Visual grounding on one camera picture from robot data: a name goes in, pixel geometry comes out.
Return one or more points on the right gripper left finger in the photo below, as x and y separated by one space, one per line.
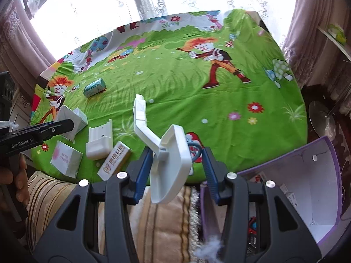
92 225

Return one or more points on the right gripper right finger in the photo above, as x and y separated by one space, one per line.
281 234

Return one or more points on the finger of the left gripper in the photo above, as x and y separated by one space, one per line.
49 130

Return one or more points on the red toy truck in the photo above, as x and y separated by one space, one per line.
252 227

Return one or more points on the silver box pink flower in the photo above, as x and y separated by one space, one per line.
66 159

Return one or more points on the large white cardboard box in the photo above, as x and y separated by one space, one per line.
73 121

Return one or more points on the white dental gold logo box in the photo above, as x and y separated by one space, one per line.
115 160

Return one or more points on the white plastic hinged bracket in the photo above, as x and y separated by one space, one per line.
172 160

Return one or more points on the person left hand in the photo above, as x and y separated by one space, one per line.
20 181

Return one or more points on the purple storage box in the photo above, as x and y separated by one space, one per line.
309 177

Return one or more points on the white plastic holder base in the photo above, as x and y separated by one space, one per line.
100 141

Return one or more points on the teal small box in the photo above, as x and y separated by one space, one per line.
94 88

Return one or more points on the teal round disc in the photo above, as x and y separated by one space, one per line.
195 150

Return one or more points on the green cartoon print cloth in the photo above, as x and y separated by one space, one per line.
220 75

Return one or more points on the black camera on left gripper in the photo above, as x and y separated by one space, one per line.
7 89

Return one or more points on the white wall shelf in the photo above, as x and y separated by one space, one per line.
344 48

